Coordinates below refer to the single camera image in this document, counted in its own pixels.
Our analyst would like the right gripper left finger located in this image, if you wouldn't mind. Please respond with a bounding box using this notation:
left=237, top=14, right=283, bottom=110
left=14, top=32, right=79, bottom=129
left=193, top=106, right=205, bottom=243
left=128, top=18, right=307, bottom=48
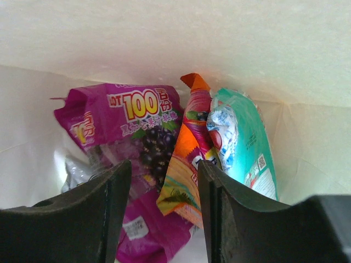
left=1, top=161, right=132, bottom=262

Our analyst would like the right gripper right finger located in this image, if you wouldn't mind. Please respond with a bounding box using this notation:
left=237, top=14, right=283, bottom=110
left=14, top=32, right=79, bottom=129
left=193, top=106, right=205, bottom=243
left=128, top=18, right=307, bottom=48
left=198, top=161, right=350, bottom=262

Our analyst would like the brown paper bag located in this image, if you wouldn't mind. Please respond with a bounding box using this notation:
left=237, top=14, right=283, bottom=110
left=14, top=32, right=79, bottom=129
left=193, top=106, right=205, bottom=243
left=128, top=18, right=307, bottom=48
left=1, top=1, right=350, bottom=262

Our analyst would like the orange fruit candy bag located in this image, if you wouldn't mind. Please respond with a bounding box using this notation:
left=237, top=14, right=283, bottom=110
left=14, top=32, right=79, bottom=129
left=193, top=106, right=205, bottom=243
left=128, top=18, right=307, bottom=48
left=156, top=73, right=221, bottom=228

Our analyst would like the teal white snack bag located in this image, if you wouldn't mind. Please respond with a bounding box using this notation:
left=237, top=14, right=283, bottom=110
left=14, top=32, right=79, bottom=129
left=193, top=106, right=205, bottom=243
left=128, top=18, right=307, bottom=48
left=206, top=88, right=278, bottom=201

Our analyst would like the purple grape candy bag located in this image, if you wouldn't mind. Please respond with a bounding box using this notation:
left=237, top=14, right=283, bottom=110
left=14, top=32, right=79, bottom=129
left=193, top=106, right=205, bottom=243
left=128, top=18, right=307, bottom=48
left=54, top=83, right=192, bottom=262

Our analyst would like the light green snack packet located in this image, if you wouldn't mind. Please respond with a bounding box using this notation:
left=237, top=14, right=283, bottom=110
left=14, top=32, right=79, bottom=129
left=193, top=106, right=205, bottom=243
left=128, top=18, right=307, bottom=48
left=61, top=155, right=111, bottom=193

